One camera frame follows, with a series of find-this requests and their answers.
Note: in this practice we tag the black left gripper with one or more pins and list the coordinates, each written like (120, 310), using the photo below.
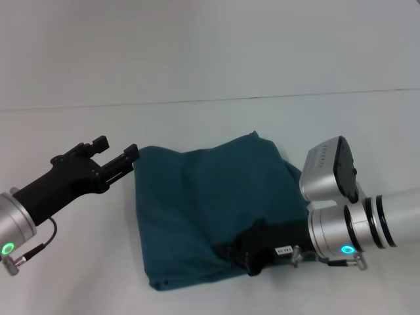
(62, 187)

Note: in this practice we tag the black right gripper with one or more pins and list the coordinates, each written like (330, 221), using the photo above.
(282, 236)

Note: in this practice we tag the teal shirt with FREE print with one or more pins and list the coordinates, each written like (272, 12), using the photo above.
(203, 203)

